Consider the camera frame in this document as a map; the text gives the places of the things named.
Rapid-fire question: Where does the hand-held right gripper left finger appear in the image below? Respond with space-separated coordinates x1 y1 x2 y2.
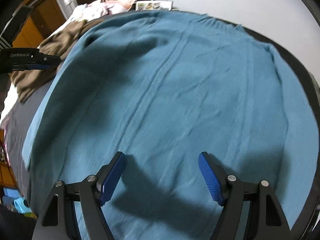
41 151 126 240

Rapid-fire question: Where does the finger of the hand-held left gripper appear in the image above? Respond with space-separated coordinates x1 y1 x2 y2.
37 53 62 67
11 64 53 71

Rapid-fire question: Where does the wooden door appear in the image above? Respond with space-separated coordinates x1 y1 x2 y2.
31 0 68 39

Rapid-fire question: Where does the white quilt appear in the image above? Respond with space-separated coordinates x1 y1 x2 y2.
51 4 87 37

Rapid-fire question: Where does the blue fuzzy sweater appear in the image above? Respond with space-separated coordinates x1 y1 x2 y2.
22 9 316 240

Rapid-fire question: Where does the wooden wardrobe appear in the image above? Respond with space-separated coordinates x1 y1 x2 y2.
12 15 38 49

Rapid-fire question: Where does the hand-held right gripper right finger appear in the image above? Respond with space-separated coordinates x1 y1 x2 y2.
198 151 292 240

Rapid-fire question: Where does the blue slipper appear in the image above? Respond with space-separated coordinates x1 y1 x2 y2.
14 197 32 214

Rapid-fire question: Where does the photo collage frame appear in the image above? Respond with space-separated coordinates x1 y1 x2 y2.
136 0 173 11

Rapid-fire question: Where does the pink striped pillow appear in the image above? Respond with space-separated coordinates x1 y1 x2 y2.
101 0 135 14

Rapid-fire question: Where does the brown fleece garment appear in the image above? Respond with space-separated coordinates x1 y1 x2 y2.
10 17 105 103

